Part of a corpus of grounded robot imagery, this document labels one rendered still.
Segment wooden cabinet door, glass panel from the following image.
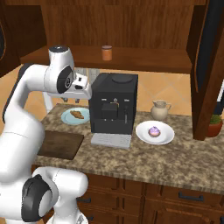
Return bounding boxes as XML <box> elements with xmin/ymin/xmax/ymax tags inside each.
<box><xmin>0</xmin><ymin>0</ymin><xmax>48</xmax><ymax>79</ymax></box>
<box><xmin>185</xmin><ymin>0</ymin><xmax>224</xmax><ymax>142</ymax></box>

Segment white post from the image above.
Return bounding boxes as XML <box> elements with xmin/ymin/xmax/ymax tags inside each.
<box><xmin>42</xmin><ymin>91</ymin><xmax>54</xmax><ymax>114</ymax></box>

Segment black coffee machine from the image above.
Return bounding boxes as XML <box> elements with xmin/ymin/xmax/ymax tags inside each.
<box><xmin>88</xmin><ymin>72</ymin><xmax>139</xmax><ymax>150</ymax></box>

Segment orange jam jar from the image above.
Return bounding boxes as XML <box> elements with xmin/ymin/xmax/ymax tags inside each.
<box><xmin>101</xmin><ymin>45</ymin><xmax>114</xmax><ymax>62</ymax></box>

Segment green plant in terracotta pot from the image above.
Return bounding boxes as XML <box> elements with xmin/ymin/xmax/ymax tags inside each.
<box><xmin>206</xmin><ymin>114</ymin><xmax>224</xmax><ymax>138</ymax></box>

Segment beige ceramic jug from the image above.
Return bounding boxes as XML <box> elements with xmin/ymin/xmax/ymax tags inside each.
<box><xmin>150</xmin><ymin>99</ymin><xmax>172</xmax><ymax>122</ymax></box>

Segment wooden drawer front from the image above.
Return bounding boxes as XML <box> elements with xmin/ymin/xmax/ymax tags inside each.
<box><xmin>76</xmin><ymin>199</ymin><xmax>144</xmax><ymax>224</ymax></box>
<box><xmin>144</xmin><ymin>182</ymin><xmax>224</xmax><ymax>212</ymax></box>
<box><xmin>83</xmin><ymin>173</ymin><xmax>145</xmax><ymax>202</ymax></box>

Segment light blue plate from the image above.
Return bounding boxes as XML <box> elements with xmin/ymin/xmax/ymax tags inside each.
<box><xmin>60</xmin><ymin>107</ymin><xmax>91</xmax><ymax>126</ymax></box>

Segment purple frosted cupcake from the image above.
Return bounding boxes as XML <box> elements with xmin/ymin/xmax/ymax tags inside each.
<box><xmin>148</xmin><ymin>126</ymin><xmax>161</xmax><ymax>138</ymax></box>

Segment dark wooden cutting board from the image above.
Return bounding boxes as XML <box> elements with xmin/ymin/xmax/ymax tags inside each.
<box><xmin>37</xmin><ymin>129</ymin><xmax>85</xmax><ymax>161</ymax></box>

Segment open wooden wall cabinet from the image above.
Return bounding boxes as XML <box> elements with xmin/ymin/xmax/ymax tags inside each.
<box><xmin>19</xmin><ymin>0</ymin><xmax>196</xmax><ymax>75</ymax></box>

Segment white plate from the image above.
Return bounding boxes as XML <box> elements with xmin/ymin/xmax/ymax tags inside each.
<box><xmin>135</xmin><ymin>120</ymin><xmax>176</xmax><ymax>146</ymax></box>

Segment brown croissant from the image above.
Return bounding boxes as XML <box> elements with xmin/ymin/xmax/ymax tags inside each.
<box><xmin>69</xmin><ymin>109</ymin><xmax>85</xmax><ymax>120</ymax></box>

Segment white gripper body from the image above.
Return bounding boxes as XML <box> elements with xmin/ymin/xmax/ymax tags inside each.
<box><xmin>59</xmin><ymin>86</ymin><xmax>94</xmax><ymax>101</ymax></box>

